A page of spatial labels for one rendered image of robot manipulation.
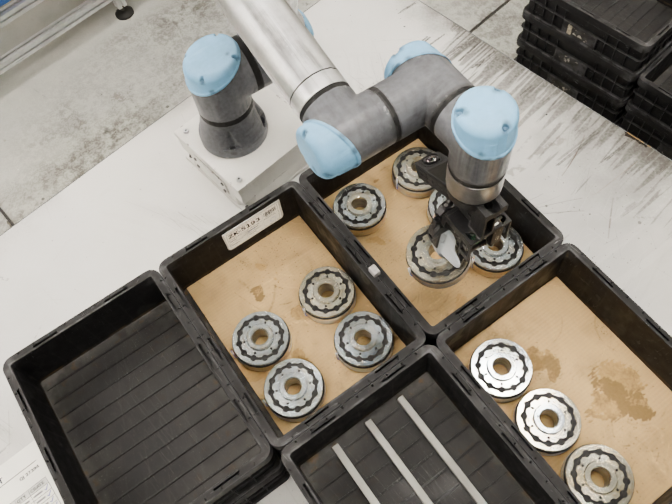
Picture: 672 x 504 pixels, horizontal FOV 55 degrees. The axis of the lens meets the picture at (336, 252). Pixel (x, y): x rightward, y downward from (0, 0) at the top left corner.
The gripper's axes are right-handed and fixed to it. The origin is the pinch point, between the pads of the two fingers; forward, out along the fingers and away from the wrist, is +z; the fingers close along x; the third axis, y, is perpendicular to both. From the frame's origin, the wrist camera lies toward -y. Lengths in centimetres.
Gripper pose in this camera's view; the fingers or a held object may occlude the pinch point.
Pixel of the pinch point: (453, 241)
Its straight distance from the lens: 107.1
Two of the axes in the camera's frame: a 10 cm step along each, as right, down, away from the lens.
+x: 8.5, -5.0, 1.7
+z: 0.8, 4.5, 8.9
